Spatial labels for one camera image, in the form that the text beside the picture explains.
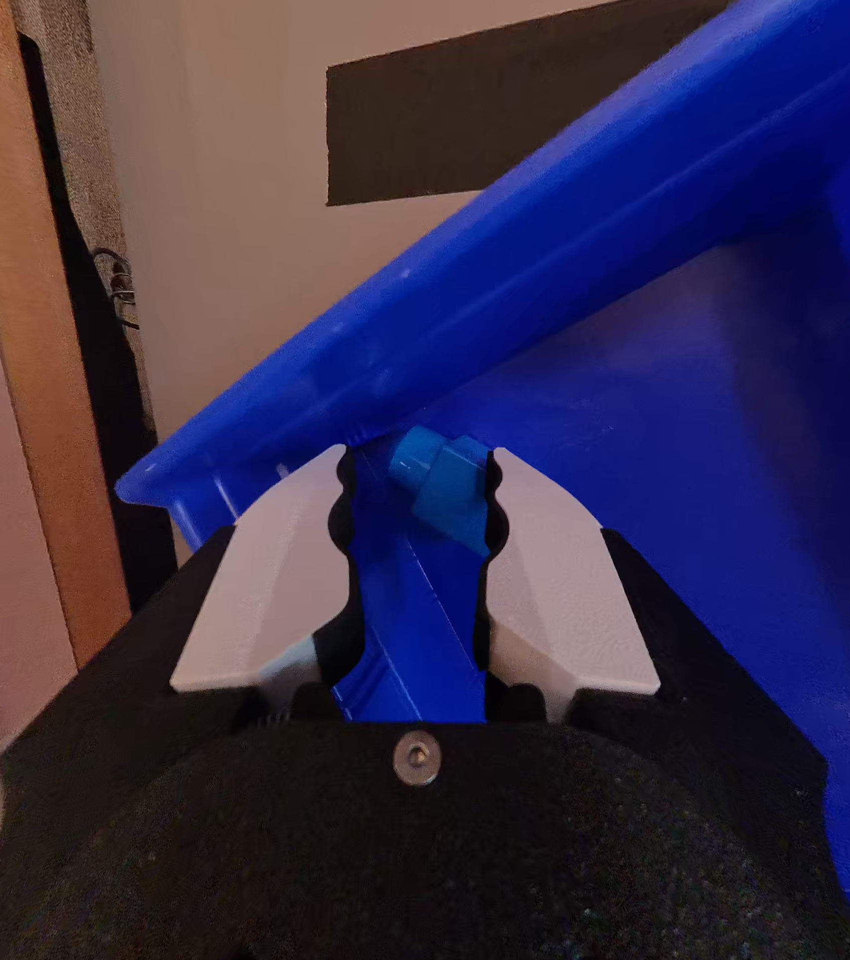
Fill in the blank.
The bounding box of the small black wire bundle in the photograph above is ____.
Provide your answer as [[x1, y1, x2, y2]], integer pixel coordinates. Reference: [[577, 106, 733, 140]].
[[91, 246, 142, 333]]

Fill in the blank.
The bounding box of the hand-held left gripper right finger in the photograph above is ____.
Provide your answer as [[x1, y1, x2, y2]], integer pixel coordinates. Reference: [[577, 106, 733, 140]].
[[472, 447, 662, 699]]

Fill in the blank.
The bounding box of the grey wood-edged table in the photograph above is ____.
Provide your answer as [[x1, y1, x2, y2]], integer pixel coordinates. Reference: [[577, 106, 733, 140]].
[[0, 0, 133, 751]]

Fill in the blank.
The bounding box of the blue plastic bin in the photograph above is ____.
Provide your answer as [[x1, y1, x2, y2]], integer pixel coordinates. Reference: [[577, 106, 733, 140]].
[[115, 0, 850, 960]]

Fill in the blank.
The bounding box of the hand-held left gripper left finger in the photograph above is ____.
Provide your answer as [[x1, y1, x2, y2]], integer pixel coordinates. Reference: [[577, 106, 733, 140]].
[[168, 442, 366, 699]]

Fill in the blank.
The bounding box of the blue mega block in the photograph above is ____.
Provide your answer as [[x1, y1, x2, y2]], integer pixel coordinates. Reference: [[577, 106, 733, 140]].
[[387, 425, 492, 558]]

